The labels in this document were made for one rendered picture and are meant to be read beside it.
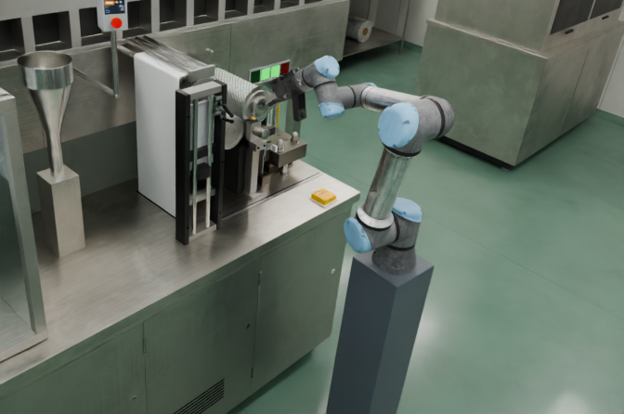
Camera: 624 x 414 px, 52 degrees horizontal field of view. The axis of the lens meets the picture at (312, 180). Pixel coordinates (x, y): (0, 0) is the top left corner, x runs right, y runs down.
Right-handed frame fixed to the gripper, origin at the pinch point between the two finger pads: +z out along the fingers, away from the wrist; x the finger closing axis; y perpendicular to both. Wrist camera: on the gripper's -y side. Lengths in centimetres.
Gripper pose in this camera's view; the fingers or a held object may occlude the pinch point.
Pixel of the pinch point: (269, 107)
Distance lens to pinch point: 231.4
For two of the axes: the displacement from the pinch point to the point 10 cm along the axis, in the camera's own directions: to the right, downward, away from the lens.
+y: -3.9, -9.2, -0.4
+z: -6.3, 2.4, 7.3
